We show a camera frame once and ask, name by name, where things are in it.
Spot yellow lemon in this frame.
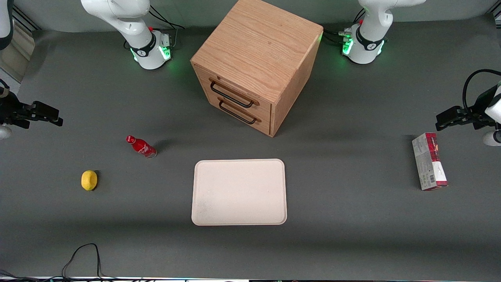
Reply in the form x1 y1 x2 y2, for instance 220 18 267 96
81 170 98 191

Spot aluminium frame rail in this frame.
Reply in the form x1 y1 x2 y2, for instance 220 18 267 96
13 7 40 32

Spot red cola bottle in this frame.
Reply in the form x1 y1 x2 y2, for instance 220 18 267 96
126 135 157 159

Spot wooden drawer cabinet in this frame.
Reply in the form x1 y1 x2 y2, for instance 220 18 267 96
191 0 324 137

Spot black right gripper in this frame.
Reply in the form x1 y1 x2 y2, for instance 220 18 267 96
0 91 63 130

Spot black arm base cables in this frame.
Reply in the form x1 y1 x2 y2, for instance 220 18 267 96
149 5 185 51
323 9 365 46

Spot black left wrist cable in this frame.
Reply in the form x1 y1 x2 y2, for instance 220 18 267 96
463 69 501 111

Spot black left arm base cables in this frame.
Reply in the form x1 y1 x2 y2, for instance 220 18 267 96
323 9 365 46

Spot beige plastic tray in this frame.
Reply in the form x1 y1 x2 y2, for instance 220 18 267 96
191 159 287 226

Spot black looped cable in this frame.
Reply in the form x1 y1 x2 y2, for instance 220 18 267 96
62 243 114 280

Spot grey and red carton box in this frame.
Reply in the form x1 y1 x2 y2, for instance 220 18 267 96
412 132 448 191

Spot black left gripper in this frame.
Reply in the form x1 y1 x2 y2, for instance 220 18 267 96
436 87 499 132

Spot black right arm base cables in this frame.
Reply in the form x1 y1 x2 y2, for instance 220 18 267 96
149 5 185 51

